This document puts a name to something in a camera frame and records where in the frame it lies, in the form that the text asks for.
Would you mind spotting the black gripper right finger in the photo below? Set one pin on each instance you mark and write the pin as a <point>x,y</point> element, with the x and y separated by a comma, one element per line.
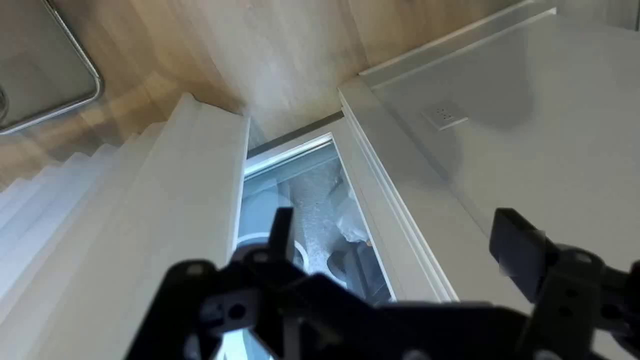
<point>521,253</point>

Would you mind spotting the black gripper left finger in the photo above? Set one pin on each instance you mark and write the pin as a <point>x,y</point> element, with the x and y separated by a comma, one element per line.
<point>282,240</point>

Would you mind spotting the white glass patio door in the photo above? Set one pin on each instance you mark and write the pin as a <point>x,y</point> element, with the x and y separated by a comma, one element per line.
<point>312,201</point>

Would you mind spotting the white vertical curtain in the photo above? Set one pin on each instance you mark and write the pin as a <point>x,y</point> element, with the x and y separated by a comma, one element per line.
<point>132,232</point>

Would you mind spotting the tan woven cantilever chair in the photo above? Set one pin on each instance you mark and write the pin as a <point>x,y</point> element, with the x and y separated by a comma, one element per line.
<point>41,61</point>

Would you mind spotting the white door frame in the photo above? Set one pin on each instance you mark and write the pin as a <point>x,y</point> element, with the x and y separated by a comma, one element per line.
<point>386,201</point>

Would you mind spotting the white wall outlet plate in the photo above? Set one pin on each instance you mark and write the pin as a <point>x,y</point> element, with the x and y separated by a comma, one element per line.
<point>445,115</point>

